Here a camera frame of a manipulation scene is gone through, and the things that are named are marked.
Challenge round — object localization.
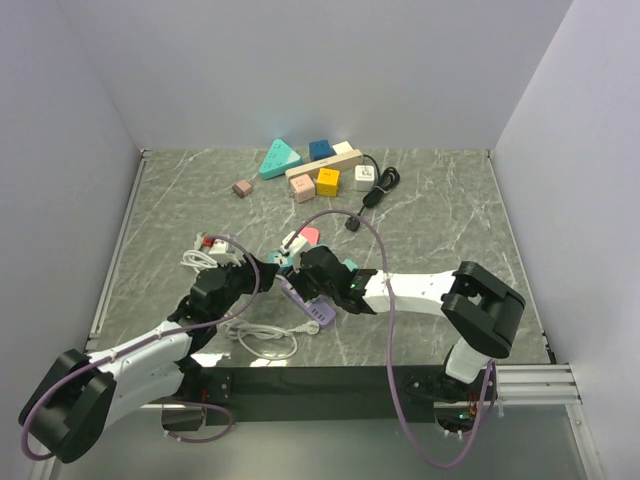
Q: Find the dark blue cube socket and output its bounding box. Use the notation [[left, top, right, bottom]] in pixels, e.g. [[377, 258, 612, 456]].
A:
[[308, 140, 335, 161]]

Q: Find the pink cube socket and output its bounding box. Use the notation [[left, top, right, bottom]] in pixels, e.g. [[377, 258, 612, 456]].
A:
[[289, 174, 316, 203]]

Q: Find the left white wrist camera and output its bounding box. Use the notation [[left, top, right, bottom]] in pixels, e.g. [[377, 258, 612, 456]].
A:
[[198, 234, 241, 266]]

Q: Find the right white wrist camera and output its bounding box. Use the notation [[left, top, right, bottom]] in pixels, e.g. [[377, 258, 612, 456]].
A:
[[278, 231, 311, 260]]

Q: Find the pink flat charger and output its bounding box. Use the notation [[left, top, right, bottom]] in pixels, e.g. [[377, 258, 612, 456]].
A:
[[300, 226, 320, 246]]

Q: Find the brown small charger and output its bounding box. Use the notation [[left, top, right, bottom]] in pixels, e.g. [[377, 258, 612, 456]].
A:
[[232, 180, 253, 198]]

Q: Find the teal triangular power socket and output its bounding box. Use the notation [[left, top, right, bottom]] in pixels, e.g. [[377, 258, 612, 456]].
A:
[[259, 139, 303, 180]]

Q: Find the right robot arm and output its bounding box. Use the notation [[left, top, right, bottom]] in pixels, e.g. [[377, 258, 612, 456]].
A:
[[285, 246, 526, 399]]

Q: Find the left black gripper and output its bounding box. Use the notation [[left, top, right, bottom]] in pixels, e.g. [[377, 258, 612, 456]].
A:
[[211, 252, 279, 322]]

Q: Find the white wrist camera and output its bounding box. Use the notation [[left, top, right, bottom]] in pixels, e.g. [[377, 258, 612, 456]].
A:
[[198, 234, 241, 266], [278, 231, 311, 260]]

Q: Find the black base bar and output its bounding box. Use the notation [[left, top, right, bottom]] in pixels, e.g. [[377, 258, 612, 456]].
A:
[[158, 365, 485, 423]]

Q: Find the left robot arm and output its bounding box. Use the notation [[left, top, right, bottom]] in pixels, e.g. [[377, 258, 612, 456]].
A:
[[19, 254, 279, 463]]

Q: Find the purple power strip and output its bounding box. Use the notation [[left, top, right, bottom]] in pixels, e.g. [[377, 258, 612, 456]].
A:
[[281, 281, 336, 330]]

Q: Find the black power cord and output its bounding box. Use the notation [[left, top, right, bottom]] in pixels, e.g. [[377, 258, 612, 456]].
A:
[[344, 153, 402, 232]]

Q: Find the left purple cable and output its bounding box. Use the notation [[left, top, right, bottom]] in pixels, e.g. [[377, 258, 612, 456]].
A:
[[20, 234, 261, 461]]

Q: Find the white cord of teal strip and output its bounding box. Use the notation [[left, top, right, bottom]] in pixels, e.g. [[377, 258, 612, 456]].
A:
[[180, 232, 221, 275]]

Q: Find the white cube adapter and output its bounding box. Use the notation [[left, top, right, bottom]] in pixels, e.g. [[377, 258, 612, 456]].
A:
[[354, 164, 377, 192]]

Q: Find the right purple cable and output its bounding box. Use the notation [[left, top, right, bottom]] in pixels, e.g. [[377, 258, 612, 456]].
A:
[[284, 209, 499, 470]]

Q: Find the beige long power strip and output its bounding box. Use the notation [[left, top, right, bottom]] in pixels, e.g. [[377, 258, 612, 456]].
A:
[[285, 149, 363, 180]]

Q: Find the teal small charger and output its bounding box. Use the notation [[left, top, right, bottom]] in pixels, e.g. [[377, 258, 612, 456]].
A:
[[342, 258, 358, 271]]

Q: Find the purple cable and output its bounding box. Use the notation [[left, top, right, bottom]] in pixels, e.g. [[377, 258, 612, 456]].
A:
[[284, 209, 499, 470], [20, 234, 261, 461]]

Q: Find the teal power strip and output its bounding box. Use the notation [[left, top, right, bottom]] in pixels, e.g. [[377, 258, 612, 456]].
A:
[[267, 250, 292, 270]]

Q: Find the yellow cube socket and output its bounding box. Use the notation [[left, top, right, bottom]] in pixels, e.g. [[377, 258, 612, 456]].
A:
[[316, 168, 340, 197]]

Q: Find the white cube socket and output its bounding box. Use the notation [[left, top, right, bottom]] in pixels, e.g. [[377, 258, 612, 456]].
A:
[[332, 141, 354, 155]]

